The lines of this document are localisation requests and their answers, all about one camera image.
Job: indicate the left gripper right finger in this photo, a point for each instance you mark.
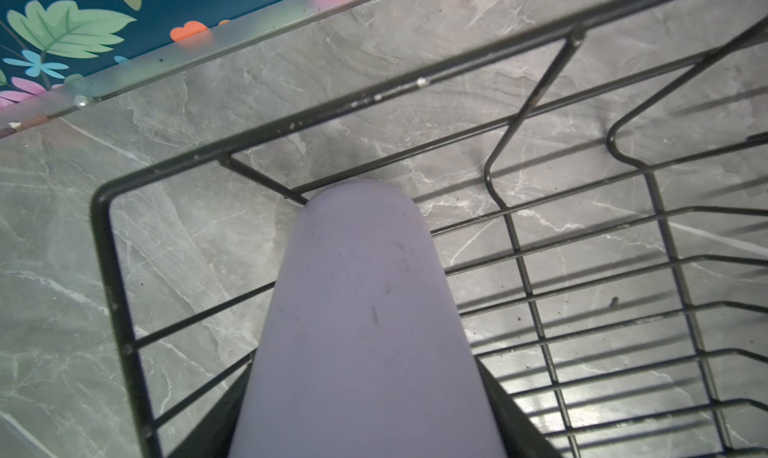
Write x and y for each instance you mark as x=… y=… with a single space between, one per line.
x=520 y=437

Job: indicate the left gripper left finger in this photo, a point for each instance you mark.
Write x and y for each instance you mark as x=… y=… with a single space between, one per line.
x=213 y=436

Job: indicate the lilac plastic cup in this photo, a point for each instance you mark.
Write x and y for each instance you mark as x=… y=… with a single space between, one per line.
x=363 y=353

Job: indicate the black wire dish rack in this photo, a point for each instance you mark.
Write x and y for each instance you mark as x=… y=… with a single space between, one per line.
x=609 y=251

